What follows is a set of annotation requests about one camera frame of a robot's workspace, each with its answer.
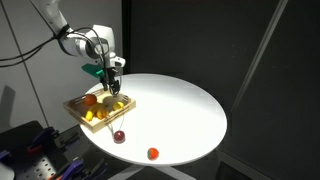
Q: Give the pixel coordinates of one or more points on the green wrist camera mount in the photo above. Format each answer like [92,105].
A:
[92,70]

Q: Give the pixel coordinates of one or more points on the white table pedestal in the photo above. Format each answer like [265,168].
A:
[120,173]

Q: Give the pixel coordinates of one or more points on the black perforated breadboard plate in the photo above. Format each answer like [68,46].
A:
[20,140]

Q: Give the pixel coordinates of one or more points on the orange toy fruit with stem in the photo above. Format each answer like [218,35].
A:
[90,99]

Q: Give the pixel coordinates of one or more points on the white rounded object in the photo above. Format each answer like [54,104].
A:
[6,172]

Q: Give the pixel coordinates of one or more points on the yellow toy banana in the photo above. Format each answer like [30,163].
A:
[90,113]

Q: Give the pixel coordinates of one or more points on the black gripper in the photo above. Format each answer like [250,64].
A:
[111,76]

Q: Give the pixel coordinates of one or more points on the purple and black spring clamp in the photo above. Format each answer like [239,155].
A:
[45,136]
[4,154]
[75,168]

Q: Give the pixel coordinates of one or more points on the red toy strawberry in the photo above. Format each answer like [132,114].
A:
[153,153]

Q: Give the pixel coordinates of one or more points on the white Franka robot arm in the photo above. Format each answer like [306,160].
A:
[80,45]

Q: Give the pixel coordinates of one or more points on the dark red toy plum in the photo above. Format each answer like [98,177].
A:
[119,136]

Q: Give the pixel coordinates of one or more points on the yellow toy lemon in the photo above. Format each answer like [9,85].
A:
[118,106]

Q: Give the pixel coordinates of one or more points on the wooden tray box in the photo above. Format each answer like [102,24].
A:
[96,126]

